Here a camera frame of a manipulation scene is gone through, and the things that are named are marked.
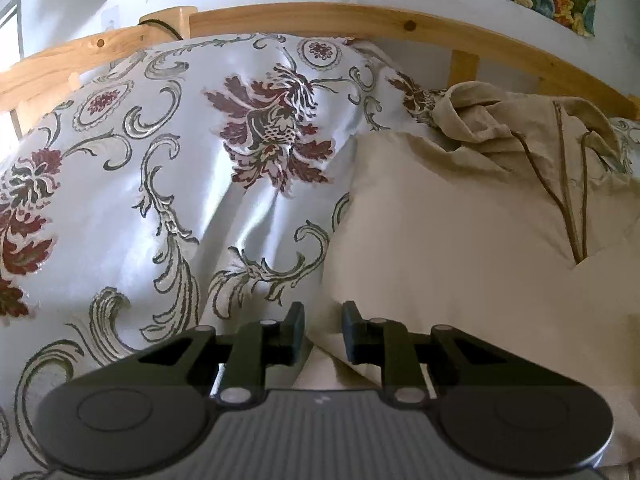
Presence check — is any white floral bedspread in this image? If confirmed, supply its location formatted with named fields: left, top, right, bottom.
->
left=0, top=33, right=640, bottom=480

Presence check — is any beige hooded sweatshirt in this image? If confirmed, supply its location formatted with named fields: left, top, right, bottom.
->
left=292, top=81, right=640, bottom=470

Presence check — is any black cable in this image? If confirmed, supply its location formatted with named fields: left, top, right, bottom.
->
left=137, top=18, right=184, bottom=41

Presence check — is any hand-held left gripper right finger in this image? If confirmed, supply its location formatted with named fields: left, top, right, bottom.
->
left=341, top=300, right=507, bottom=406

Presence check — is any wooden bed frame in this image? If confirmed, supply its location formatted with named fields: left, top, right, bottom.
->
left=0, top=2, right=640, bottom=133

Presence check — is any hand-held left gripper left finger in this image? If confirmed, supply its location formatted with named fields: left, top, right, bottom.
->
left=136, top=301, right=306, bottom=406

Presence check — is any window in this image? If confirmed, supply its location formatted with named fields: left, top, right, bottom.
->
left=0, top=0, right=24, bottom=62

